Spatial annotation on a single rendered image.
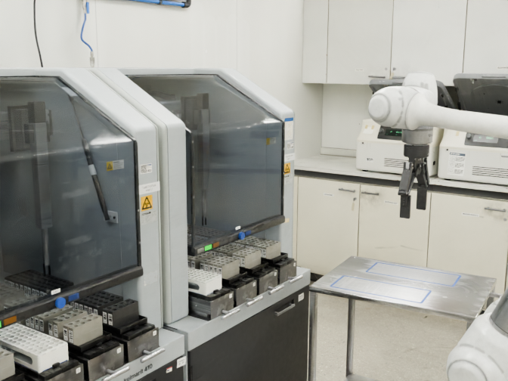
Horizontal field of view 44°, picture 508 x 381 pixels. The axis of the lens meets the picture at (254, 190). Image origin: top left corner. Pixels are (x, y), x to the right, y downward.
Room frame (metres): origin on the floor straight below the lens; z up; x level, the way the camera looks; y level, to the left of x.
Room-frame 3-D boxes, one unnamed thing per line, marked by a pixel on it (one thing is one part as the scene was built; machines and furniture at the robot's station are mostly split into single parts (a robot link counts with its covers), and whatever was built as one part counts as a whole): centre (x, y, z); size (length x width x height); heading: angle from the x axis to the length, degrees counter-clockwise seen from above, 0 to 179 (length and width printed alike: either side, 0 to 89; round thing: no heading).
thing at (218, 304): (2.33, 0.38, 0.78); 0.73 x 0.14 x 0.09; 55
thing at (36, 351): (1.68, 0.67, 0.83); 0.30 x 0.10 x 0.06; 55
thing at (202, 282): (2.26, 0.27, 0.83); 0.30 x 0.10 x 0.06; 55
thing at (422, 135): (1.86, -0.49, 1.43); 0.09 x 0.09 x 0.06
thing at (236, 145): (2.52, 0.25, 1.28); 0.61 x 0.51 x 0.63; 145
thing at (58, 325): (1.78, 0.56, 0.85); 0.12 x 0.02 x 0.06; 145
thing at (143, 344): (2.00, 0.61, 0.78); 0.73 x 0.14 x 0.09; 55
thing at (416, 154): (1.86, -0.49, 1.36); 0.08 x 0.07 x 0.09; 145
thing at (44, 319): (1.82, 0.61, 0.85); 0.12 x 0.02 x 0.06; 146
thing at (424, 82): (1.85, -0.48, 1.54); 0.13 x 0.11 x 0.16; 139
